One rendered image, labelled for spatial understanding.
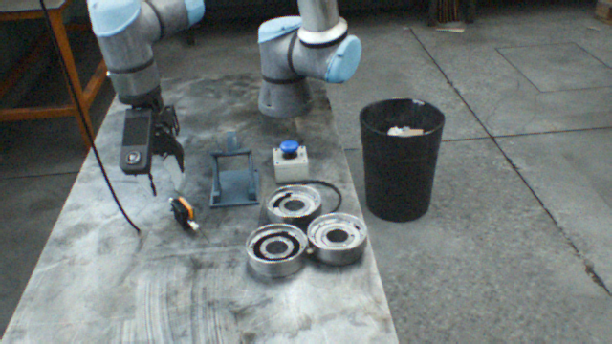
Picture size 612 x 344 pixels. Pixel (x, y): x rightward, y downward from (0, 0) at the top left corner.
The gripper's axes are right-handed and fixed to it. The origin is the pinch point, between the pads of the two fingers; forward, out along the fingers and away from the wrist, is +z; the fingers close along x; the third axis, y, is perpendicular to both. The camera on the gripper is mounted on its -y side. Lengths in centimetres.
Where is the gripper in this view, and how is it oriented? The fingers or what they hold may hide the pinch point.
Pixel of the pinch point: (164, 191)
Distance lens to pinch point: 107.7
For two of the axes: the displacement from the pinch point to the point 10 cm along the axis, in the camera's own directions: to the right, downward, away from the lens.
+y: 0.0, -5.8, 8.2
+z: 1.0, 8.1, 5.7
